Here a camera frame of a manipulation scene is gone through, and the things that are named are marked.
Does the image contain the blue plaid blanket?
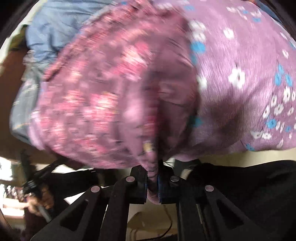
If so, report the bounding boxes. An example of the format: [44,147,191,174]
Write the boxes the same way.
[10,1,112,144]

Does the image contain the person's left hand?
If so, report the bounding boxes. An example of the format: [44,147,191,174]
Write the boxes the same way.
[27,185,54,216]

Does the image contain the purple floral bedsheet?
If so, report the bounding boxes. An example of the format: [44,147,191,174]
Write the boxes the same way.
[152,0,296,163]

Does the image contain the black trousers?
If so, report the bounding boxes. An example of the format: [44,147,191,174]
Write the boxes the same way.
[53,159,296,241]

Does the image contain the dark pink floral garment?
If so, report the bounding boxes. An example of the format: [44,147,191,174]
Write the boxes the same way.
[29,1,199,203]

